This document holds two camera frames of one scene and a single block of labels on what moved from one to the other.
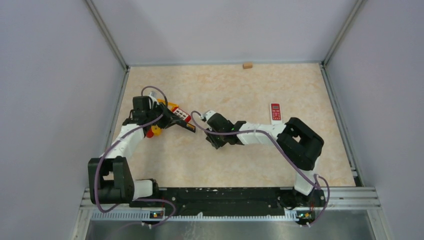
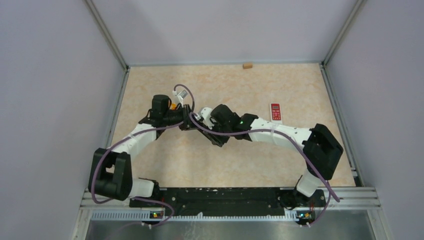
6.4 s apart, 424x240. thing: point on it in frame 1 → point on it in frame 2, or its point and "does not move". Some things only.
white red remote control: x=276 y=113 does not move
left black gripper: x=168 y=116 → x=187 y=124
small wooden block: x=247 y=65 does not move
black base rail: x=220 y=201 does not move
